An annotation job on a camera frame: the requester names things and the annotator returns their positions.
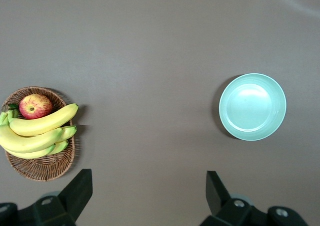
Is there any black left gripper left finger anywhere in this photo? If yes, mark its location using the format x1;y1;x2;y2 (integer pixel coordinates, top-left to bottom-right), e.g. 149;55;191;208
0;169;93;226

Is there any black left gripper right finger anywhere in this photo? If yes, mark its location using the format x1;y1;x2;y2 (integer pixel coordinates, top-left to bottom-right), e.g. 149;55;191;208
199;171;309;226

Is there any pale green round plate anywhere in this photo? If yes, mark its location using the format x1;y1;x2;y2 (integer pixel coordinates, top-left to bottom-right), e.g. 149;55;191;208
218;73;287;141

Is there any brown wicker basket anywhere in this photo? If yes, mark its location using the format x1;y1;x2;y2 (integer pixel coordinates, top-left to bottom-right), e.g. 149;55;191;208
1;86;76;182

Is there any yellow banana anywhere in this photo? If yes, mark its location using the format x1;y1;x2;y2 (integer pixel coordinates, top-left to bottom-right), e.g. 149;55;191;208
56;125;78;143
7;103;79;137
4;140;69;160
0;122;64;154

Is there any red yellow apple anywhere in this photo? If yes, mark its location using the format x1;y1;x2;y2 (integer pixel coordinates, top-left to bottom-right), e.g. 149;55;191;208
18;93;54;120

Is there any brown table cloth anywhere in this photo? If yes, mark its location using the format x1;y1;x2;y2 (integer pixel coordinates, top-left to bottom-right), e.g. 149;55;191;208
0;0;320;226

